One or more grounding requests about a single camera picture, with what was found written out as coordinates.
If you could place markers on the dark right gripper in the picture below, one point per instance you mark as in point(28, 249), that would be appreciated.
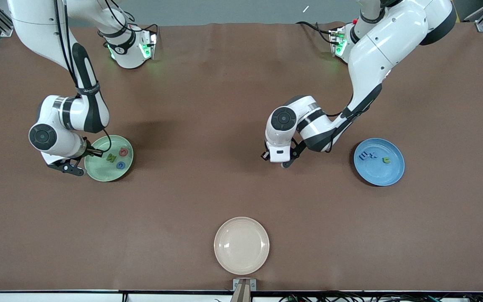
point(89, 149)

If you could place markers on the green capital letter N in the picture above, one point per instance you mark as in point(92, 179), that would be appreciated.
point(110, 158)

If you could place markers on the red capital letter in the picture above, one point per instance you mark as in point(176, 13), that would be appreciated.
point(120, 152)

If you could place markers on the blue capital letter G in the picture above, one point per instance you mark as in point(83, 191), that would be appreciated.
point(120, 162)

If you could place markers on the blue letter m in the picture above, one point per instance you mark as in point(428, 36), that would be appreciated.
point(364, 156)

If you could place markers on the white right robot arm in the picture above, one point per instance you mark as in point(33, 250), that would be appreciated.
point(36, 21)

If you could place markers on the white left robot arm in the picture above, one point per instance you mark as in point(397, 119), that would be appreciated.
point(384, 46)

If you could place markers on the green plate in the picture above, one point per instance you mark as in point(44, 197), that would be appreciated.
point(111, 174)

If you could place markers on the brown table cover sheet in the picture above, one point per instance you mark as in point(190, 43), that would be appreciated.
point(241, 105)

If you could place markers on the beige plate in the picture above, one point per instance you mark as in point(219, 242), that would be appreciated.
point(241, 245)

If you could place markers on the blue plate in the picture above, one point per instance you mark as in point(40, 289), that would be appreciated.
point(380, 174)

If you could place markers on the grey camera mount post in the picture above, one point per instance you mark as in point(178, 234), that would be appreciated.
point(244, 289)

